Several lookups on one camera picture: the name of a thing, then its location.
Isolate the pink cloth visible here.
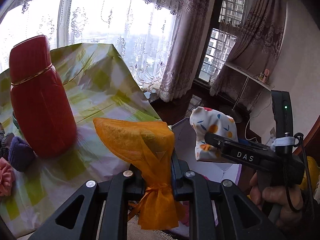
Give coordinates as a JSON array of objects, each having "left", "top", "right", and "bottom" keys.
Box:
[{"left": 0, "top": 157, "right": 15, "bottom": 197}]

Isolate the pink floral curtain right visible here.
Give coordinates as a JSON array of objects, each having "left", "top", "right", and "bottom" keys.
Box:
[{"left": 158, "top": 0, "right": 214, "bottom": 102}]

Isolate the lace sheer curtain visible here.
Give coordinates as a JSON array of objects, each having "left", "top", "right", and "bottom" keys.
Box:
[{"left": 1, "top": 0, "right": 184, "bottom": 92}]

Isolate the white side table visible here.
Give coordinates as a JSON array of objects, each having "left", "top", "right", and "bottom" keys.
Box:
[{"left": 225, "top": 62, "right": 271, "bottom": 123}]

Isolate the yellow cushion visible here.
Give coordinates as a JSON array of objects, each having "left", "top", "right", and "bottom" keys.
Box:
[{"left": 299, "top": 156, "right": 319, "bottom": 194}]

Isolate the purple knitted item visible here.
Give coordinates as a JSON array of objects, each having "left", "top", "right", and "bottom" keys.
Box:
[{"left": 8, "top": 137, "right": 36, "bottom": 172}]

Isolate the orange fabric pouch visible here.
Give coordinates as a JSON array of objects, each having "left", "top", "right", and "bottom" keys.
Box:
[{"left": 93, "top": 118, "right": 185, "bottom": 230}]

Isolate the white purple storage box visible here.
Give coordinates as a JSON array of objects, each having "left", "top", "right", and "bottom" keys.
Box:
[{"left": 170, "top": 115, "right": 243, "bottom": 238}]

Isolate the red thermos flask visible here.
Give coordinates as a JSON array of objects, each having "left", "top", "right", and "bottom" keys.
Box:
[{"left": 9, "top": 35, "right": 76, "bottom": 159}]

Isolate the person right hand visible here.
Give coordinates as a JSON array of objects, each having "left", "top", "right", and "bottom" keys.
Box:
[{"left": 249, "top": 173, "right": 303, "bottom": 228}]

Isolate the black white gingham pouch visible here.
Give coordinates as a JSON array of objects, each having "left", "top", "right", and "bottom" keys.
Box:
[{"left": 0, "top": 123, "right": 15, "bottom": 160}]

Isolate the white power cable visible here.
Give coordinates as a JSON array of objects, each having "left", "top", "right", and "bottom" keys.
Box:
[{"left": 243, "top": 100, "right": 273, "bottom": 143}]

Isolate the white orange-print pouch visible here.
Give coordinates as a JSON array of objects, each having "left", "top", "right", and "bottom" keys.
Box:
[{"left": 189, "top": 106, "right": 239, "bottom": 163}]

